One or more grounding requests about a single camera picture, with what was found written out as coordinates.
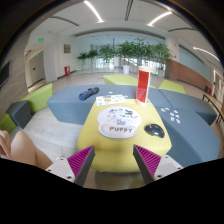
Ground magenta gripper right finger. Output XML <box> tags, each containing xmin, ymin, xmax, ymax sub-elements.
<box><xmin>133</xmin><ymin>145</ymin><xmax>161</xmax><ymax>184</ymax></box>

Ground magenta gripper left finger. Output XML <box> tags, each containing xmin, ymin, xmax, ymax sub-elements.
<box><xmin>68</xmin><ymin>146</ymin><xmax>95</xmax><ymax>186</ymax></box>

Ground black computer mouse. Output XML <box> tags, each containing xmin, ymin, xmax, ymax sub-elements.
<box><xmin>144</xmin><ymin>124</ymin><xmax>165</xmax><ymax>138</ymax></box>

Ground white puppy mouse pad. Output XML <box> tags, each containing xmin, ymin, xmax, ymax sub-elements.
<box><xmin>97</xmin><ymin>106</ymin><xmax>142</xmax><ymax>139</ymax></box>

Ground yellow ottoman table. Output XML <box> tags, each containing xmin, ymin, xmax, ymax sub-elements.
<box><xmin>77</xmin><ymin>99</ymin><xmax>172</xmax><ymax>172</ymax></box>

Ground small stickers on sofa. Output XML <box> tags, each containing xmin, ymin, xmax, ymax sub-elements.
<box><xmin>161</xmin><ymin>107</ymin><xmax>181</xmax><ymax>124</ymax></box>

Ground grey modular sofa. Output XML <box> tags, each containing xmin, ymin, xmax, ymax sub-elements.
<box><xmin>47</xmin><ymin>84</ymin><xmax>220</xmax><ymax>167</ymax></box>

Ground rolled dark blue cloth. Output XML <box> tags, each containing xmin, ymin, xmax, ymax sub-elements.
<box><xmin>79</xmin><ymin>87</ymin><xmax>99</xmax><ymax>101</ymax></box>

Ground white sticker sheet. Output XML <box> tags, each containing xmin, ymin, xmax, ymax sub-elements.
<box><xmin>96</xmin><ymin>95</ymin><xmax>126</xmax><ymax>106</ymax></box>

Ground green bench left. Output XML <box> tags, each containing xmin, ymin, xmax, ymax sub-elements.
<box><xmin>0</xmin><ymin>83</ymin><xmax>53</xmax><ymax>132</ymax></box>

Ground green ottoman back right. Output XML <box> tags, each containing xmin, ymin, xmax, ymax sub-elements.
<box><xmin>158</xmin><ymin>80</ymin><xmax>185</xmax><ymax>94</ymax></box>

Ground green ottoman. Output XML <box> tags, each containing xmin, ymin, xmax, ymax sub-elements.
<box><xmin>103</xmin><ymin>74</ymin><xmax>152</xmax><ymax>88</ymax></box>
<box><xmin>158</xmin><ymin>80</ymin><xmax>185</xmax><ymax>94</ymax></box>

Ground dark grey cube stool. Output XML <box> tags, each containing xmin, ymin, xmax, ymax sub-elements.
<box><xmin>6</xmin><ymin>100</ymin><xmax>31</xmax><ymax>128</ymax></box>

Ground wooden chair right edge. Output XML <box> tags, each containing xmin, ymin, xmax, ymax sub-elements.
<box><xmin>202</xmin><ymin>92</ymin><xmax>224</xmax><ymax>124</ymax></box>

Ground green ottoman back centre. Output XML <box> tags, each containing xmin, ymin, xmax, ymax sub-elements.
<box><xmin>103</xmin><ymin>74</ymin><xmax>152</xmax><ymax>88</ymax></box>

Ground red fire extinguisher box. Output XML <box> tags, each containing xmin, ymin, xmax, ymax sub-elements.
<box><xmin>64</xmin><ymin>66</ymin><xmax>71</xmax><ymax>76</ymax></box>

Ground potted plant white pot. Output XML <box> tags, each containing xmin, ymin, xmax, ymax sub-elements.
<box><xmin>116</xmin><ymin>39</ymin><xmax>138</xmax><ymax>75</ymax></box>

